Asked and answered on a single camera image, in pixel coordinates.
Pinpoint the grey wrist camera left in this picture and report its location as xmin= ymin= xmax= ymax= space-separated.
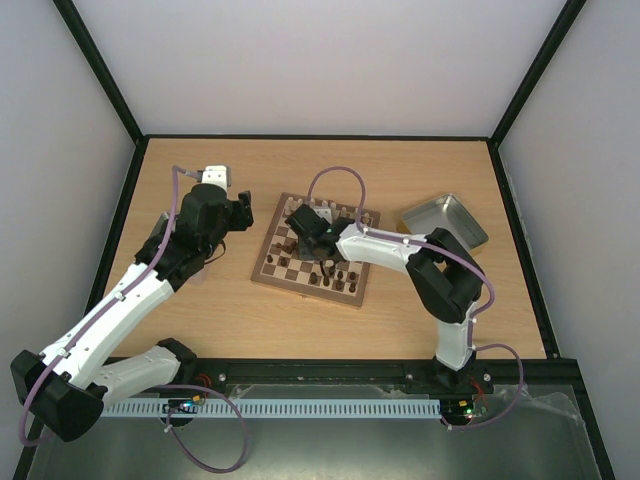
xmin=199 ymin=165 xmax=232 ymax=189

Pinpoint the dark placed piece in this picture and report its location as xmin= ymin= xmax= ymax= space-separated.
xmin=348 ymin=272 xmax=358 ymax=293
xmin=334 ymin=270 xmax=344 ymax=291

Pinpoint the metal tin tray right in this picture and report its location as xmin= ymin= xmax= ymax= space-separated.
xmin=397 ymin=193 xmax=489 ymax=255

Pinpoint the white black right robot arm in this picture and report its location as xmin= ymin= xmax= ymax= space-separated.
xmin=286 ymin=204 xmax=487 ymax=392

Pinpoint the black enclosure frame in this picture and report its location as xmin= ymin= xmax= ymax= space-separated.
xmin=12 ymin=0 xmax=616 ymax=480

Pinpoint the slotted white cable duct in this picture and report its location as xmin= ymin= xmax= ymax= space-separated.
xmin=102 ymin=398 xmax=441 ymax=420

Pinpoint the pile of dark pieces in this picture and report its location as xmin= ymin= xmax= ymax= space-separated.
xmin=273 ymin=241 xmax=297 ymax=255

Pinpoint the wooden chess board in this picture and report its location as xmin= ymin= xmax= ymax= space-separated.
xmin=251 ymin=192 xmax=370 ymax=308

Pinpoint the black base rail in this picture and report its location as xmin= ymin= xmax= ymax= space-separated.
xmin=172 ymin=358 xmax=586 ymax=399

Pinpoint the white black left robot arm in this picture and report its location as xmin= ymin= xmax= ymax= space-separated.
xmin=10 ymin=183 xmax=253 ymax=442

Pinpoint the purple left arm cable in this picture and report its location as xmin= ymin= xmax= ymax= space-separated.
xmin=18 ymin=164 xmax=250 ymax=472

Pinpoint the dark placed piece far right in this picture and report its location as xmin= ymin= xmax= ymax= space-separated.
xmin=348 ymin=272 xmax=358 ymax=293

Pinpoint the metal tin lid left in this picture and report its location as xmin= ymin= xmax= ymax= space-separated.
xmin=187 ymin=265 xmax=209 ymax=286

